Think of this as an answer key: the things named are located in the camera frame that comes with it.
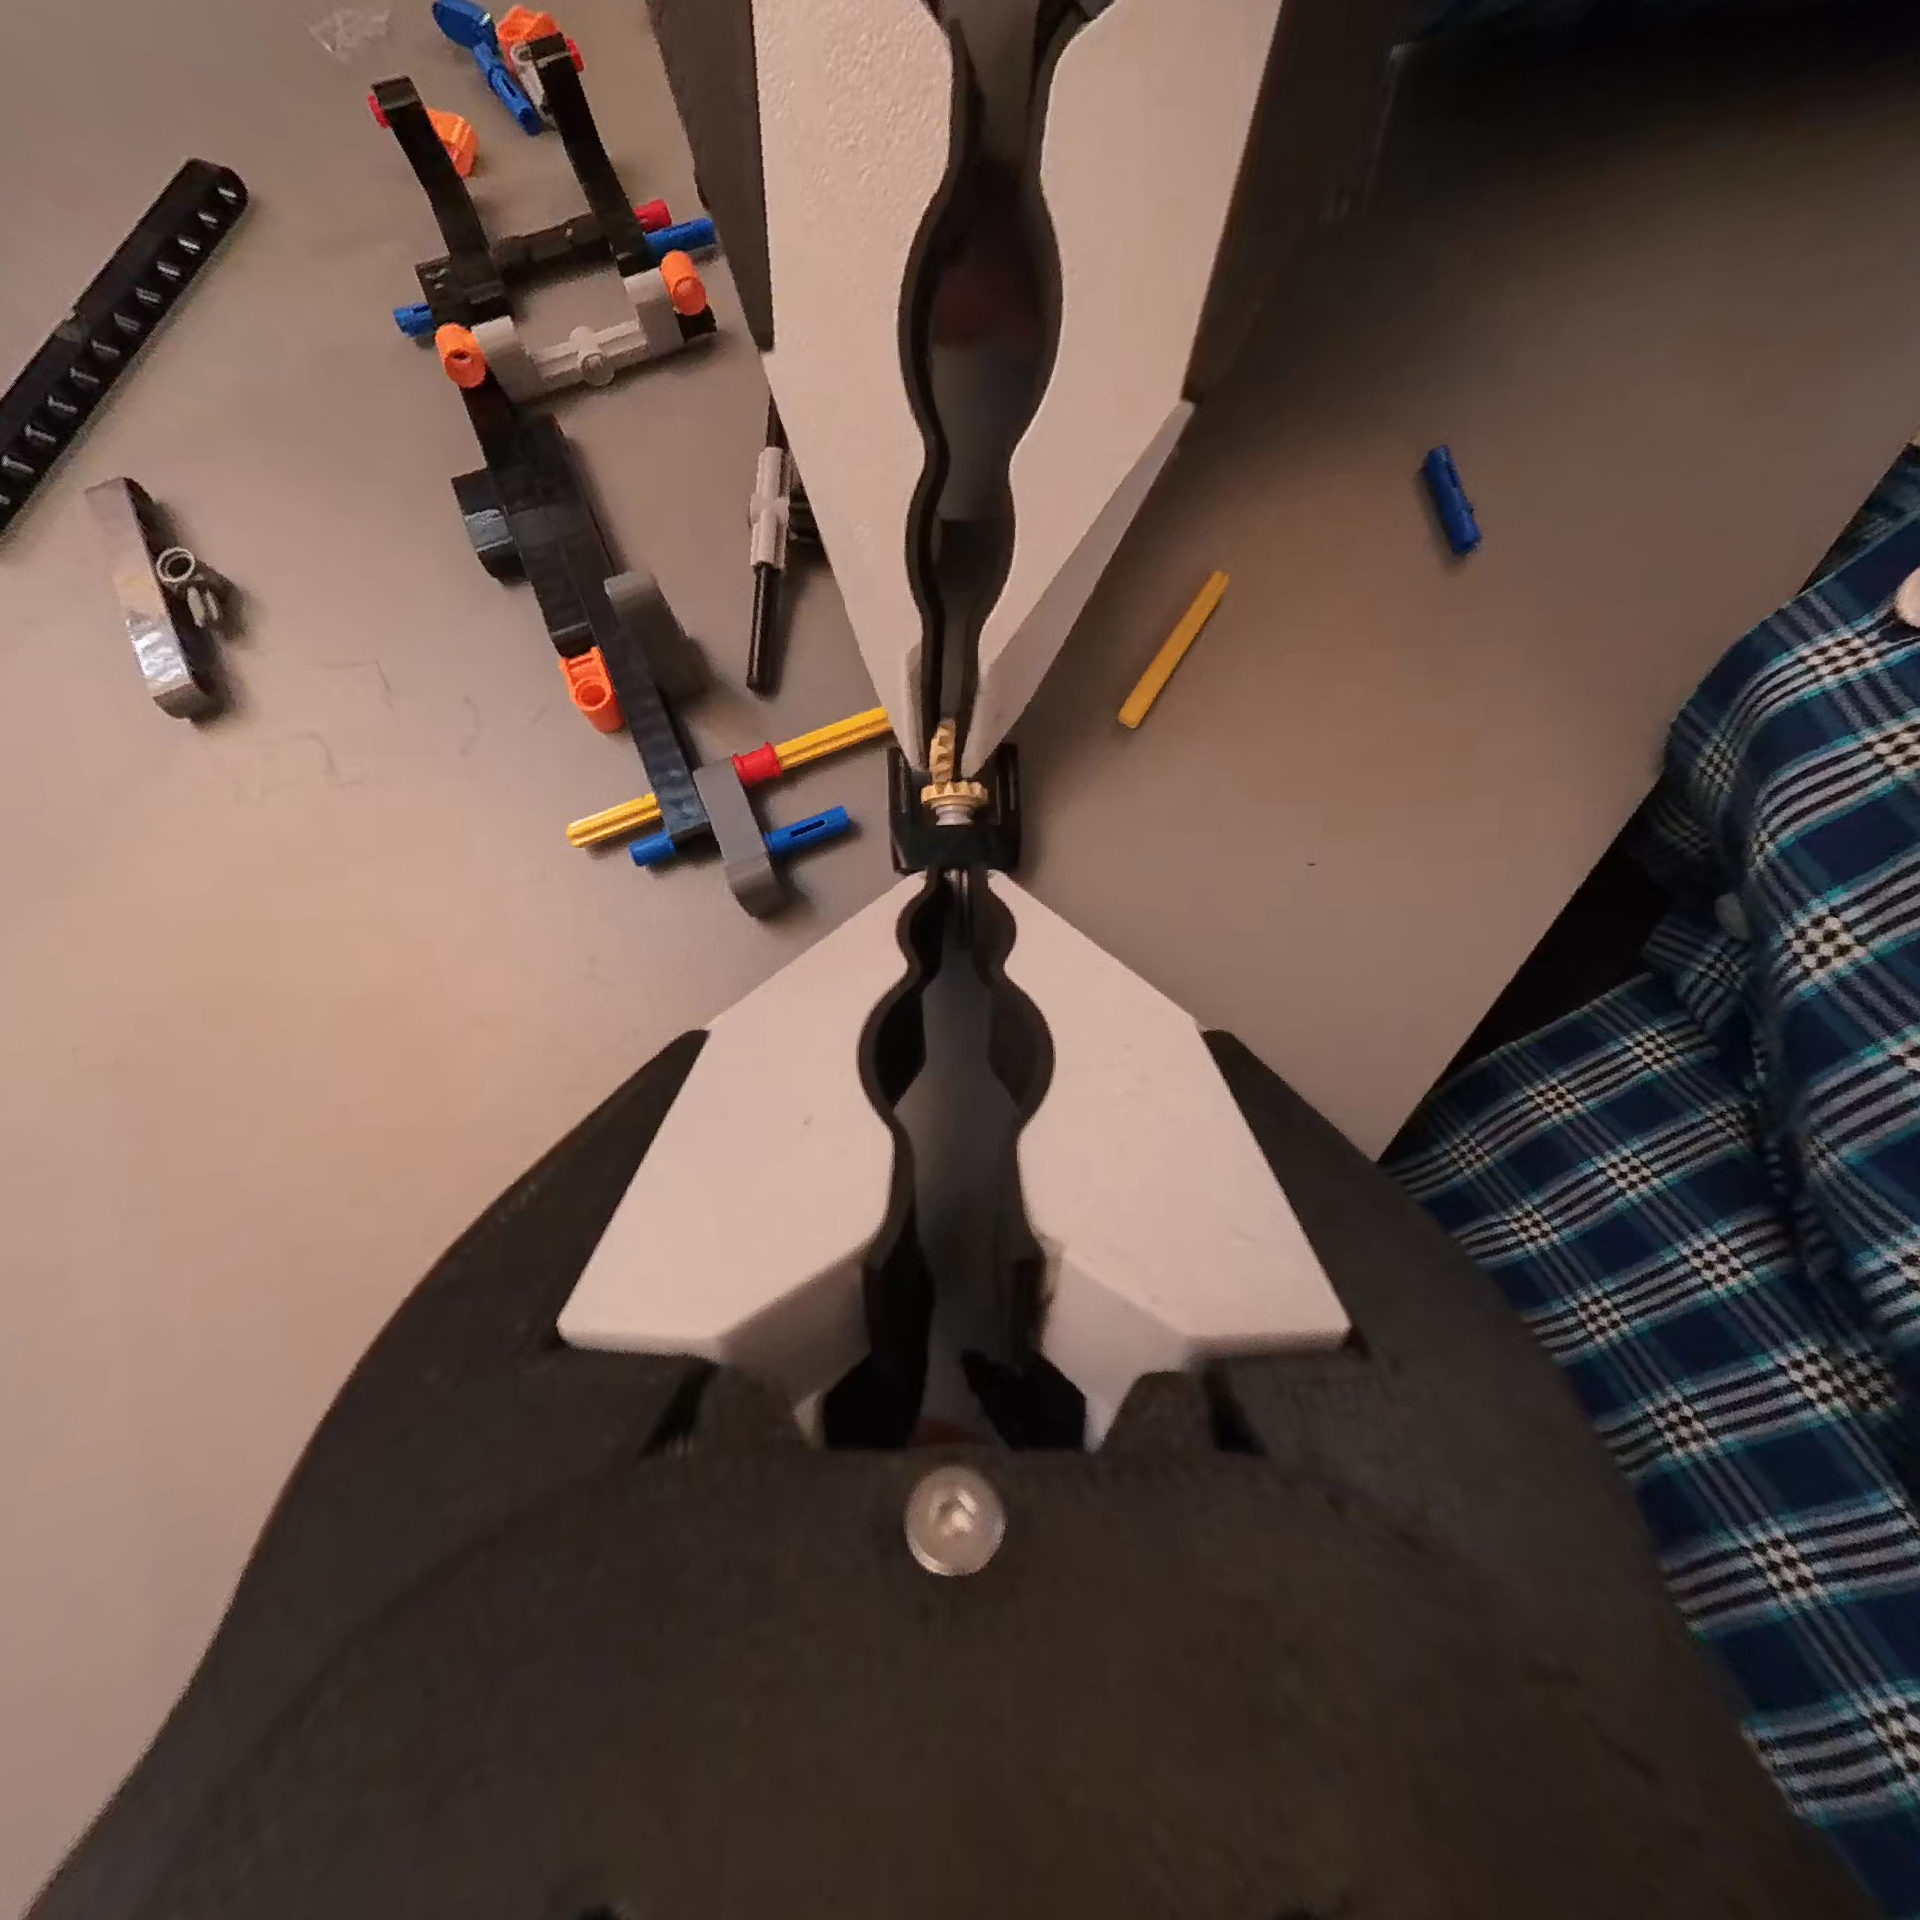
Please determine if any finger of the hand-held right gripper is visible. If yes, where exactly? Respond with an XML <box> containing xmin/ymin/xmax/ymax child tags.
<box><xmin>957</xmin><ymin>0</ymin><xmax>1292</xmax><ymax>748</ymax></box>
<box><xmin>750</xmin><ymin>0</ymin><xmax>981</xmax><ymax>748</ymax></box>

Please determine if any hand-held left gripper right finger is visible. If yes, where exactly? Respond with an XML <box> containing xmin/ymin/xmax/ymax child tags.
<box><xmin>982</xmin><ymin>873</ymin><xmax>1354</xmax><ymax>1444</ymax></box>

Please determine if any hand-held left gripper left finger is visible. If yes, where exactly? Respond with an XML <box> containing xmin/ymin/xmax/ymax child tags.
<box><xmin>558</xmin><ymin>879</ymin><xmax>920</xmax><ymax>1432</ymax></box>

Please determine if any black lego frame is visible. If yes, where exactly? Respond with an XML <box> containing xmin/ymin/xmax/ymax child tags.
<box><xmin>886</xmin><ymin>739</ymin><xmax>1032</xmax><ymax>877</ymax></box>

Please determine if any yellow lego axle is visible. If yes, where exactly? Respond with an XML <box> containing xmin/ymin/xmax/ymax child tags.
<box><xmin>1114</xmin><ymin>566</ymin><xmax>1232</xmax><ymax>734</ymax></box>

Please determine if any blue lego pin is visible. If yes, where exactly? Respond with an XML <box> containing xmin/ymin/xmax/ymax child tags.
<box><xmin>1418</xmin><ymin>443</ymin><xmax>1486</xmax><ymax>557</ymax></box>

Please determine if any black lego technic assembly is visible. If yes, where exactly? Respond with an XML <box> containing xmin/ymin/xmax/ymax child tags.
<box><xmin>368</xmin><ymin>6</ymin><xmax>896</xmax><ymax>921</ymax></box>

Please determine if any long black lego beam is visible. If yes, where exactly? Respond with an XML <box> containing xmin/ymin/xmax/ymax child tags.
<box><xmin>0</xmin><ymin>157</ymin><xmax>250</xmax><ymax>529</ymax></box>

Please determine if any small grey lego connector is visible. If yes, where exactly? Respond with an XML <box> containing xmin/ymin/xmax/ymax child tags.
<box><xmin>150</xmin><ymin>547</ymin><xmax>241</xmax><ymax>635</ymax></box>

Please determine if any silver lego beam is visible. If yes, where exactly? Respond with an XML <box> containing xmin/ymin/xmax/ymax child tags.
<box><xmin>79</xmin><ymin>476</ymin><xmax>231</xmax><ymax>721</ymax></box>

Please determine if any black axle with grey connector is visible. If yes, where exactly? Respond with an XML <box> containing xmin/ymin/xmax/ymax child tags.
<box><xmin>743</xmin><ymin>439</ymin><xmax>799</xmax><ymax>697</ymax></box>

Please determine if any blue plaid shirt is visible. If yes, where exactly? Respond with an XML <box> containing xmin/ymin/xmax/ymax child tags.
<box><xmin>1376</xmin><ymin>447</ymin><xmax>1920</xmax><ymax>1920</ymax></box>

